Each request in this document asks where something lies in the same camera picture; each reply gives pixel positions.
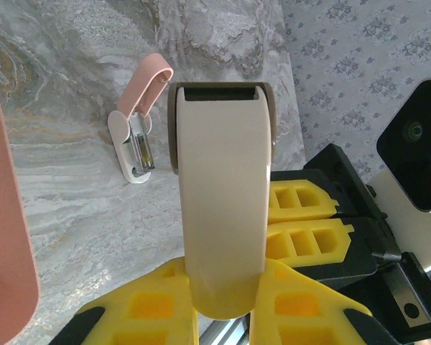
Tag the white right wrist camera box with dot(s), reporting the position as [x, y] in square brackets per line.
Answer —
[416, 151]

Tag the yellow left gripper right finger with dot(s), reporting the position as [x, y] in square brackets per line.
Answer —
[301, 309]

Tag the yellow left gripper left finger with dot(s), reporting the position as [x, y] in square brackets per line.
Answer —
[147, 309]

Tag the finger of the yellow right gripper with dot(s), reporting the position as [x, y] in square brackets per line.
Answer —
[339, 239]
[323, 201]

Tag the pink plastic tray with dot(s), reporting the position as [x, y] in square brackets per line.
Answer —
[7, 215]

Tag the pink and white stapler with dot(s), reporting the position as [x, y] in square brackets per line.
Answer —
[143, 86]

